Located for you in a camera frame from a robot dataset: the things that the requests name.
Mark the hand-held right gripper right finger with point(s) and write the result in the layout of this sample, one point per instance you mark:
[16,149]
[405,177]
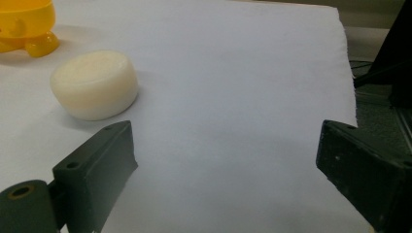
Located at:
[366,174]

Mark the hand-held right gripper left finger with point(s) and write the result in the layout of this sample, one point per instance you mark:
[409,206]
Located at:
[97,168]

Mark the white round soap bar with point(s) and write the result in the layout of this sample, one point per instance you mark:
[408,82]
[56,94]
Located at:
[94,84]

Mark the yellow plastic toy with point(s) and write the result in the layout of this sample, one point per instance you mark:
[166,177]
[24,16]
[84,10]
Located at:
[24,26]

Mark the black stand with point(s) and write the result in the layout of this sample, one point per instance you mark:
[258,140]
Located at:
[393,58]

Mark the white cloth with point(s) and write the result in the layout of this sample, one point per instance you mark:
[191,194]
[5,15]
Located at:
[226,97]

